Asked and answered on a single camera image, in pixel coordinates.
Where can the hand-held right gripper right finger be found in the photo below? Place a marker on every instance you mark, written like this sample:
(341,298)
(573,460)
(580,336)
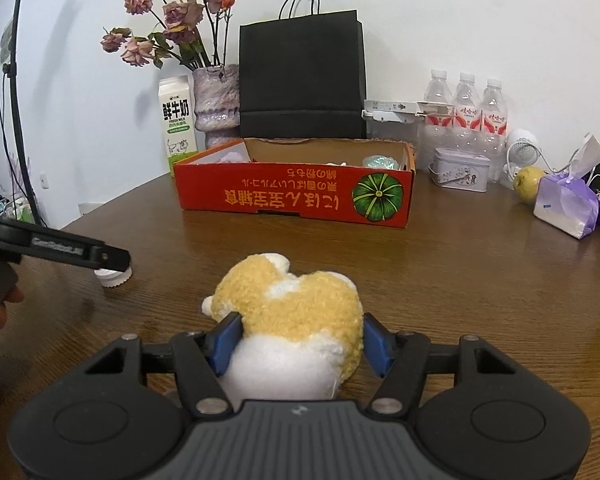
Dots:
(375,345)

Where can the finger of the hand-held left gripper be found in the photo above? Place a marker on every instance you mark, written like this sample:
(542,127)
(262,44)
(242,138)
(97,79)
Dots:
(107,257)

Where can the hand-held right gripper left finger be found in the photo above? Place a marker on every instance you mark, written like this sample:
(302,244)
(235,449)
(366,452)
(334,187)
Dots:
(225,345)

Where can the white ribbed lid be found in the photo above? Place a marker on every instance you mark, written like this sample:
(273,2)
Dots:
(112,279)

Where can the orange white hamster plush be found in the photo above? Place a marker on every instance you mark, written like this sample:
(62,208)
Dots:
(290,310)

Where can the red cardboard box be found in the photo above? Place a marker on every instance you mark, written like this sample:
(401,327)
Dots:
(280,200)

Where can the lavender fluffy towel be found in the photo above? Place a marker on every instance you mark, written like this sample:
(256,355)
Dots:
(232,158)

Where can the iridescent plastic wrapper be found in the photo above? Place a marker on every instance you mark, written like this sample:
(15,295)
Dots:
(380,162)

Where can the white green milk carton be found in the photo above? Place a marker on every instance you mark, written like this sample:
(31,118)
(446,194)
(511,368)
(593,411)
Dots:
(178,120)

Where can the black light stand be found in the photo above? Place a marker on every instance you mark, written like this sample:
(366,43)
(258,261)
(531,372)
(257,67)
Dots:
(11,67)

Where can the silver printed tin box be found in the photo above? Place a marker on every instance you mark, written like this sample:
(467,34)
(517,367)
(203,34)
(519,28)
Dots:
(460,170)

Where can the pink mottled vase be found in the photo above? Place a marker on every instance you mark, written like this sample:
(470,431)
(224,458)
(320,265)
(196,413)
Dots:
(215,95)

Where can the yellow green apple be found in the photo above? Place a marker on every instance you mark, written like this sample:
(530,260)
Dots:
(527,185)

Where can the purple tissue pack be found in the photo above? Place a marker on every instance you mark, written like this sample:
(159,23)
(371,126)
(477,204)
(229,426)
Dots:
(565,205)

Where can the white flat carton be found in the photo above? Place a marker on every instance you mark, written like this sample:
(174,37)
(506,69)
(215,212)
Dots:
(395,107)

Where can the small white desk fan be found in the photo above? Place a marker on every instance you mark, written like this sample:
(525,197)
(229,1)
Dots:
(522,147)

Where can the dried rose bouquet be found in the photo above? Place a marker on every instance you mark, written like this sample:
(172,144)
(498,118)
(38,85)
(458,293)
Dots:
(182,12)

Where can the clear water bottle red label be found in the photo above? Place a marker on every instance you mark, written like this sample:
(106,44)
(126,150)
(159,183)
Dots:
(437,90)
(466,92)
(495,100)

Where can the black paper bag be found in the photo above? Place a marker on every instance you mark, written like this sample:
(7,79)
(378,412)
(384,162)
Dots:
(300,70)

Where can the white wall panel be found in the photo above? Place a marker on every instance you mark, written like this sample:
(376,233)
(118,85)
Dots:
(90,208)

